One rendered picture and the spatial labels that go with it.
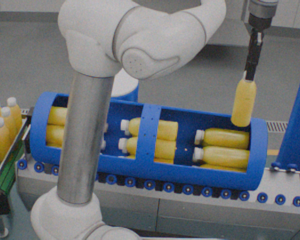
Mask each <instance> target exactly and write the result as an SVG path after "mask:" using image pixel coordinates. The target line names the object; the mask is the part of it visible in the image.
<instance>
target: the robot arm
mask: <svg viewBox="0 0 300 240"><path fill-rule="evenodd" d="M249 1H250V2H249V6H248V11H249V13H250V14H249V18H248V23H249V25H250V26H252V27H251V34H250V42H249V46H248V48H247V49H248V55H247V58H246V65H245V69H244V72H245V71H246V75H245V80H251V81H253V80H254V76H255V70H256V67H257V66H258V61H259V57H260V54H261V48H262V46H263V38H264V36H265V35H264V32H263V30H264V29H269V28H270V27H271V22H272V20H273V17H274V16H275V13H276V10H277V5H278V3H279V0H249ZM225 14H226V4H225V1H224V0H201V6H198V7H195V8H192V9H187V10H182V11H179V12H177V13H174V14H171V15H169V14H168V13H165V12H161V11H157V10H151V9H148V8H146V7H143V6H141V5H138V4H136V3H135V2H133V1H131V0H66V1H65V2H64V4H63V5H62V7H61V9H60V11H59V14H58V26H59V29H60V32H61V33H62V36H63V37H64V38H66V46H67V49H68V53H69V61H70V63H71V65H72V67H73V75H72V79H71V86H70V94H69V101H68V106H67V113H66V120H65V128H64V132H63V143H62V150H61V157H60V166H59V172H58V183H57V186H56V187H54V188H53V189H51V190H50V191H49V192H48V193H46V194H44V195H42V196H41V197H40V198H38V199H37V201H36V203H35V204H34V206H33V208H32V211H31V224H32V226H33V229H34V231H35V232H36V234H37V236H38V237H39V238H40V239H41V240H142V238H141V237H139V236H138V235H137V234H136V233H135V232H133V231H131V230H129V229H126V228H122V227H111V226H108V225H107V224H105V223H104V222H102V215H101V210H100V206H99V199H98V198H97V196H96V195H95V194H94V192H93V191H94V190H93V188H94V183H95V178H96V174H97V169H98V167H97V166H98V161H99V156H100V152H101V146H102V141H103V135H104V132H105V126H106V121H107V115H108V112H109V106H110V101H111V95H112V91H113V86H114V81H115V76H116V75H117V74H118V73H119V72H120V71H121V70H122V69H124V70H125V72H127V73H128V74H129V75H130V76H132V77H133V78H135V79H138V80H150V79H156V78H160V77H163V76H165V75H168V74H171V73H173V72H175V71H176V70H178V69H179V68H181V67H182V66H183V65H185V64H187V63H188V62H189V61H191V60H192V59H193V58H194V57H195V56H196V54H197V53H198V52H199V51H201V50H202V48H203V47H204V46H205V44H206V43H207V42H208V41H209V38H210V37H211V36H212V35H213V34H214V33H215V31H216V30H217V29H218V28H219V27H220V25H221V23H222V22H223V20H224V18H225Z"/></svg>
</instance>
